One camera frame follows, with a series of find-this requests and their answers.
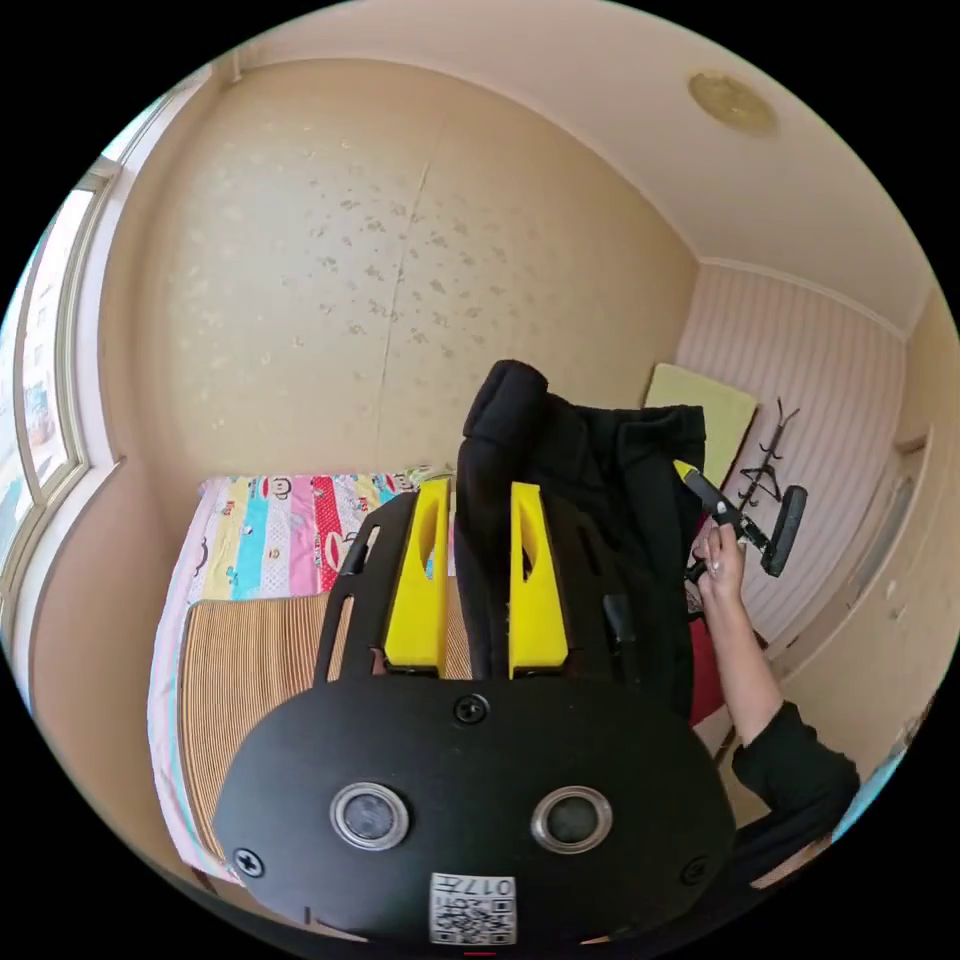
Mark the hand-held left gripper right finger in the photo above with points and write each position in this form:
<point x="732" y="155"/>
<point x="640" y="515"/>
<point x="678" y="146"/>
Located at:
<point x="536" y="615"/>

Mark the round ceiling lamp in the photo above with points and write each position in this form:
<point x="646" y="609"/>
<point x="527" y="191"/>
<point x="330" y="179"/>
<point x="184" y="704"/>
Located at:
<point x="733" y="103"/>

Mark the yellow-green cushion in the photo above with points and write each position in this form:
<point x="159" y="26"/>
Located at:
<point x="712" y="420"/>

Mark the person's body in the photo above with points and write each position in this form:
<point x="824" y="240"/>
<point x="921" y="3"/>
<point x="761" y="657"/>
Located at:
<point x="780" y="844"/>

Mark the person's right hand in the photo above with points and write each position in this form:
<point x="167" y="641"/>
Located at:
<point x="724" y="562"/>

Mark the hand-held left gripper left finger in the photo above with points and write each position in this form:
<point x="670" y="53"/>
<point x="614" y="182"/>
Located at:
<point x="420" y="600"/>

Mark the black wall coat rack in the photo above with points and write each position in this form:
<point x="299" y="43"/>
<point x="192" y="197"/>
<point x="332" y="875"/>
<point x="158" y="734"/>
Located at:
<point x="765" y="465"/>

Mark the window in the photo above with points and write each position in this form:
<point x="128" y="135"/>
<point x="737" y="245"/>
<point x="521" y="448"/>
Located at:
<point x="45" y="390"/>

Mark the person's right forearm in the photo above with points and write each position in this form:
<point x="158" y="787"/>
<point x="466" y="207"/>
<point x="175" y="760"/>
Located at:
<point x="742" y="660"/>

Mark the bed with printed sheet and mat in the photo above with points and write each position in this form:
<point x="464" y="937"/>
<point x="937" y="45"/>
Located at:
<point x="255" y="660"/>

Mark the black long pants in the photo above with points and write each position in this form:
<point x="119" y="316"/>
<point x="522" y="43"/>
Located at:
<point x="600" y="510"/>

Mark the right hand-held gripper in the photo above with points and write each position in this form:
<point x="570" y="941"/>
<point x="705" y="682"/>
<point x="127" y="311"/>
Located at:
<point x="712" y="499"/>

